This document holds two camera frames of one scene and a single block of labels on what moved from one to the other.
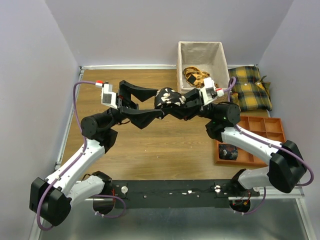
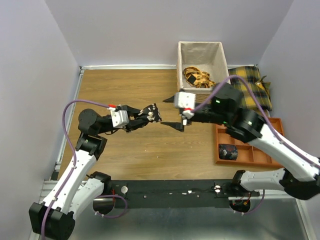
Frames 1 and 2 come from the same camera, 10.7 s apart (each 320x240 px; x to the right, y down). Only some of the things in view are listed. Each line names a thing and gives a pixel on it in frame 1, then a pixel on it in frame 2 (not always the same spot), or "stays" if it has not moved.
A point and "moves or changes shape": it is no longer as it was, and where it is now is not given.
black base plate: x=180 y=194 stays
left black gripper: x=140 y=118 -> x=133 y=124
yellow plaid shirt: x=250 y=91 stays
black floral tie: x=168 y=98 moves or changes shape
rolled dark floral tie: x=227 y=151 stays
